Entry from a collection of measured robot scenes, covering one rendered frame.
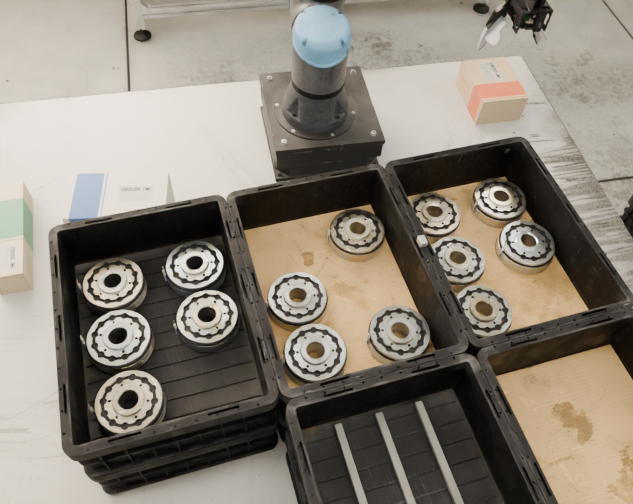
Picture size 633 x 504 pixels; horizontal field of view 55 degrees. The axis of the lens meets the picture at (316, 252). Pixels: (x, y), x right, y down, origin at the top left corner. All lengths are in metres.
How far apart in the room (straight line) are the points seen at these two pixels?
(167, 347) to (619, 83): 2.56
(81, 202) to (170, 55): 1.70
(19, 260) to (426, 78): 1.10
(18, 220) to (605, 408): 1.15
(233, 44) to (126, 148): 1.53
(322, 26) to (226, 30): 1.80
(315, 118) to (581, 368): 0.73
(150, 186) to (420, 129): 0.68
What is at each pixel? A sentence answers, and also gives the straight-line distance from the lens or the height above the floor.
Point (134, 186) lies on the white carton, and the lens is 1.32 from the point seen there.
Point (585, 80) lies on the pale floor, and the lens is 3.12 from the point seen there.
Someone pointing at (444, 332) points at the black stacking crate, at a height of 0.89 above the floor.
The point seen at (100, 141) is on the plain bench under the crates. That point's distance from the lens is 1.56.
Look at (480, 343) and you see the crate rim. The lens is 0.97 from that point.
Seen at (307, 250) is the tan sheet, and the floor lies 0.83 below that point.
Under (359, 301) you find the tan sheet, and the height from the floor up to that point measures 0.83.
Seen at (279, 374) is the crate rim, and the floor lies 0.93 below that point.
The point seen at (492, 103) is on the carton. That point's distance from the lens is 1.59.
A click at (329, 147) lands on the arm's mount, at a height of 0.79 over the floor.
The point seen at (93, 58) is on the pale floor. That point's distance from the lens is 2.99.
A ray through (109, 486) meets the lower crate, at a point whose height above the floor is 0.72.
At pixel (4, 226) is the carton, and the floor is 0.76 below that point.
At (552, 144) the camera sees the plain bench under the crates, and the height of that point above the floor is 0.70.
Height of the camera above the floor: 1.76
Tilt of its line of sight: 55 degrees down
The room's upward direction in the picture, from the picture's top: 5 degrees clockwise
